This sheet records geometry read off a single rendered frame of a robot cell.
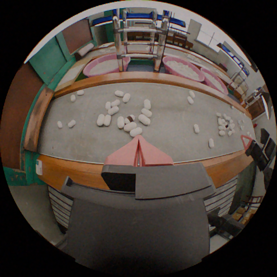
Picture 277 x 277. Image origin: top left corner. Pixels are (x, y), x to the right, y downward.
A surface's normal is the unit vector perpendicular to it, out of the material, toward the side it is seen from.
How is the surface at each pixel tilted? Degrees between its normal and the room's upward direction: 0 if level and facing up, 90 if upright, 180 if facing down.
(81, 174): 0
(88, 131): 0
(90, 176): 0
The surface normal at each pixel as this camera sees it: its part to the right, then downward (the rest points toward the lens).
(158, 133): 0.02, -0.25
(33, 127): 0.93, -0.10
